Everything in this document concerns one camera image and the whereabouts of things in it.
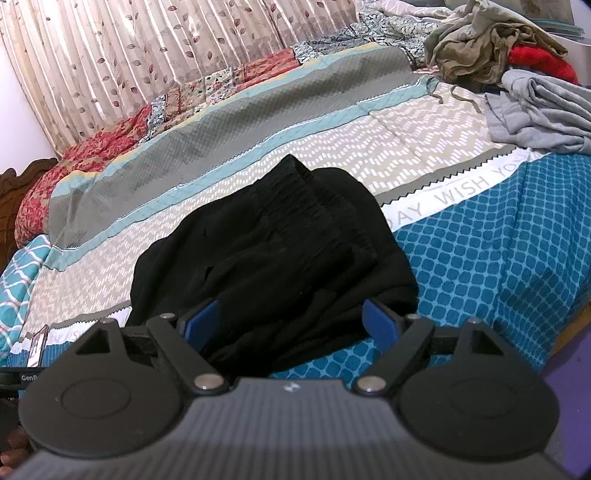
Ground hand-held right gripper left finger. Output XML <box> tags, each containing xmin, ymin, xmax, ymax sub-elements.
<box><xmin>75</xmin><ymin>298</ymin><xmax>228</xmax><ymax>397</ymax></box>

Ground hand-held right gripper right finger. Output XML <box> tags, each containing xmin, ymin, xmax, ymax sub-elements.
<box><xmin>355</xmin><ymin>299</ymin><xmax>509</xmax><ymax>398</ymax></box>

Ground black pants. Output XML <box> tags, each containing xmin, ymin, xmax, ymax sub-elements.
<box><xmin>129</xmin><ymin>154</ymin><xmax>421</xmax><ymax>366</ymax></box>

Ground person's left hand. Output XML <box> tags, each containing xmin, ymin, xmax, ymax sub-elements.
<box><xmin>0</xmin><ymin>425</ymin><xmax>36</xmax><ymax>470</ymax></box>

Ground smartphone with lit screen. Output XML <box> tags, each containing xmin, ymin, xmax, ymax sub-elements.
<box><xmin>26</xmin><ymin>324</ymin><xmax>51</xmax><ymax>369</ymax></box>

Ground teal white patterned pillow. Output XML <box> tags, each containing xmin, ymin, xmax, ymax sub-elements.
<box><xmin>0</xmin><ymin>234</ymin><xmax>52</xmax><ymax>357</ymax></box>

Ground striped patchwork bedspread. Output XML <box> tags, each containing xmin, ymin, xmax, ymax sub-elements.
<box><xmin>0</xmin><ymin>44</ymin><xmax>591</xmax><ymax>372</ymax></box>

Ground wooden headboard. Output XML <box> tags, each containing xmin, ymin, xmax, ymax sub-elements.
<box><xmin>0</xmin><ymin>157</ymin><xmax>59</xmax><ymax>269</ymax></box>

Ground grey garment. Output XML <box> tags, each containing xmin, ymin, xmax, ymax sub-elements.
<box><xmin>484</xmin><ymin>69</ymin><xmax>591</xmax><ymax>156</ymax></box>

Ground leaf patterned curtain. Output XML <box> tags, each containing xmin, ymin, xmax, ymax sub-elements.
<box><xmin>0</xmin><ymin>0</ymin><xmax>372</xmax><ymax>158</ymax></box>

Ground olive crumpled cloth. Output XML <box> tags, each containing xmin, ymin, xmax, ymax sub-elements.
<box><xmin>422</xmin><ymin>0</ymin><xmax>570</xmax><ymax>87</ymax></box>

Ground red cloth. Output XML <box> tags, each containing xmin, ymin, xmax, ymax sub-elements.
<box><xmin>507</xmin><ymin>43</ymin><xmax>581</xmax><ymax>85</ymax></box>

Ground white container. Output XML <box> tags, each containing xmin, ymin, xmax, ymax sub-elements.
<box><xmin>544</xmin><ymin>0</ymin><xmax>591</xmax><ymax>87</ymax></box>

